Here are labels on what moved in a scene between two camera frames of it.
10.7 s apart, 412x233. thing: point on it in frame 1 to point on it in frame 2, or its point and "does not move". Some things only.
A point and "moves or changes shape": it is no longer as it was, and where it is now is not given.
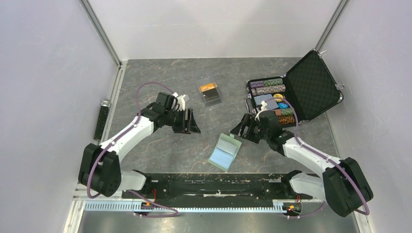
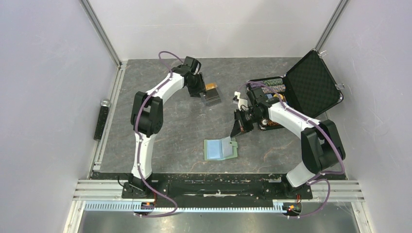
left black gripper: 186,126 to 201,88
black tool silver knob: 101,120 does not move
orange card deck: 207,87 does not move
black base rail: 205,187 does not move
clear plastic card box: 210,93 does not move
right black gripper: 238,130 to 239,125
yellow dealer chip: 278,95 does not move
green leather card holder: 225,151 moves or changes shape
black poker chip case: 309,86 does not move
